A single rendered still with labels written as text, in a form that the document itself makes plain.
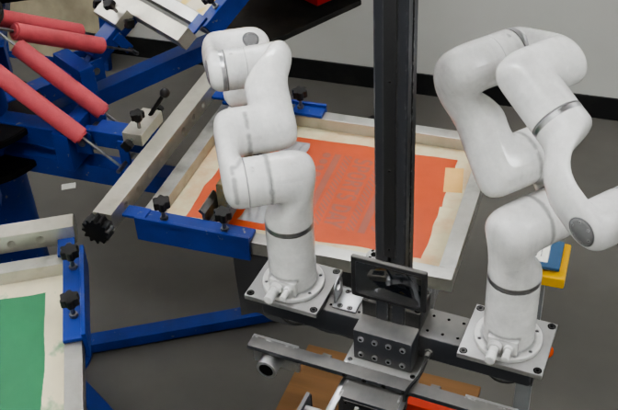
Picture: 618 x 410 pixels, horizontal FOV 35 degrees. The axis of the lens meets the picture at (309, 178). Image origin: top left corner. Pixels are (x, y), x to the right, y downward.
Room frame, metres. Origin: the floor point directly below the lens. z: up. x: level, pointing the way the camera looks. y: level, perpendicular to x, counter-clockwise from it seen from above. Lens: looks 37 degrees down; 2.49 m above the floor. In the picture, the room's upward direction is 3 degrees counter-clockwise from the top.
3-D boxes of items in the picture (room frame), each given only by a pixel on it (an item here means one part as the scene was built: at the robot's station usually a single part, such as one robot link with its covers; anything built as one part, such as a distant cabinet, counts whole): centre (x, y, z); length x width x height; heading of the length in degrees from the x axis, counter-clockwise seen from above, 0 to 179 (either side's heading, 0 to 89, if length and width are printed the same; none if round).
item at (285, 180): (1.46, 0.05, 1.37); 0.13 x 0.10 x 0.16; 100
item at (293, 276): (1.45, 0.05, 1.21); 0.16 x 0.13 x 0.15; 155
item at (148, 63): (2.81, 0.43, 0.91); 1.34 x 0.41 x 0.08; 129
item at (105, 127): (2.21, 0.49, 1.02); 0.17 x 0.06 x 0.05; 69
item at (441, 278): (2.01, -0.04, 0.97); 0.79 x 0.58 x 0.04; 69
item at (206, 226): (1.83, 0.28, 0.98); 0.30 x 0.05 x 0.07; 69
